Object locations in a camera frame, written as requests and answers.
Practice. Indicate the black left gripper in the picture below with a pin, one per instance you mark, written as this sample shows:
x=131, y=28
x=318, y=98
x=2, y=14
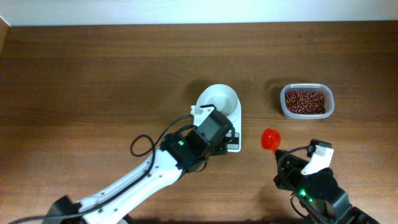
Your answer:
x=220, y=148

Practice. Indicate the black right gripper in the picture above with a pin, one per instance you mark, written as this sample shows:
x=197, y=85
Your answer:
x=286, y=173

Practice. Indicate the orange plastic measuring scoop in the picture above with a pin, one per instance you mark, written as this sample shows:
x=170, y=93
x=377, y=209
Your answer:
x=270, y=140

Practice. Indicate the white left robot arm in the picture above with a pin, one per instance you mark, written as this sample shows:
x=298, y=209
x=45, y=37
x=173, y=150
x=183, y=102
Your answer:
x=170, y=157

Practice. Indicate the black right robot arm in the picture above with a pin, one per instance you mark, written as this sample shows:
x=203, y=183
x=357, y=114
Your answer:
x=314, y=185

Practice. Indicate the white digital kitchen scale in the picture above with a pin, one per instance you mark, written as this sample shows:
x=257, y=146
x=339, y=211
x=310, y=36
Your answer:
x=234, y=144

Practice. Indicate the red beans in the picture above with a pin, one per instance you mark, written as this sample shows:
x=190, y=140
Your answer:
x=305, y=102

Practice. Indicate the clear plastic container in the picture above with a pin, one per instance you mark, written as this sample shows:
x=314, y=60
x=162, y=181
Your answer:
x=329, y=100

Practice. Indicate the white round bowl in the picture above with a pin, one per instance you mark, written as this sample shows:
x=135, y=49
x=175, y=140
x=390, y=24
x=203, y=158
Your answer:
x=223, y=97

